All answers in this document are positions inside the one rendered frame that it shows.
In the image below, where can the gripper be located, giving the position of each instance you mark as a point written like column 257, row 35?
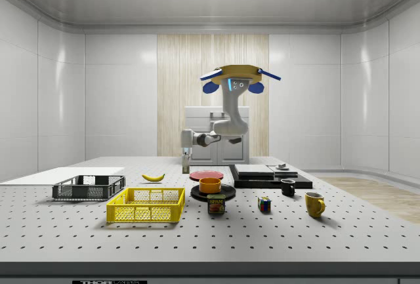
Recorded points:
column 186, row 161

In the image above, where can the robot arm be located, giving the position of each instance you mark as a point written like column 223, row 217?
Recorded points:
column 231, row 113

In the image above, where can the red plate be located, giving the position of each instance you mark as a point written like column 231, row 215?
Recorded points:
column 205, row 175

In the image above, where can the yellow bowl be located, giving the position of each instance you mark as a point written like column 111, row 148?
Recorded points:
column 210, row 186

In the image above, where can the banana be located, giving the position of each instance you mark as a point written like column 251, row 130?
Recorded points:
column 153, row 178

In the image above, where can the black plate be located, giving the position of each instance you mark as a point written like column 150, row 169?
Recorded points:
column 229, row 191

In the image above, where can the flat-sided can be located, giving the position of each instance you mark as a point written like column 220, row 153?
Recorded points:
column 216, row 204

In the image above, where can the yellow basket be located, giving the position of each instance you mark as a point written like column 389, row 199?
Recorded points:
column 144, row 213

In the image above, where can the black stove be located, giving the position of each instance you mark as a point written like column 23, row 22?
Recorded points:
column 256, row 179

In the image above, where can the puzzle cube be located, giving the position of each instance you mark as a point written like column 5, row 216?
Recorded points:
column 264, row 204

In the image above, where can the black mug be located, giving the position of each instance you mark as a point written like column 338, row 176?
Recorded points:
column 287, row 188

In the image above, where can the dark grey basket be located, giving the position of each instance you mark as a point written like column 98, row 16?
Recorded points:
column 65, row 191

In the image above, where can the yellow mug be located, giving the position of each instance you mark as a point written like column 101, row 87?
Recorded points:
column 313, row 205

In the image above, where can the white board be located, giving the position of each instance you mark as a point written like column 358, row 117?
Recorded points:
column 39, row 174

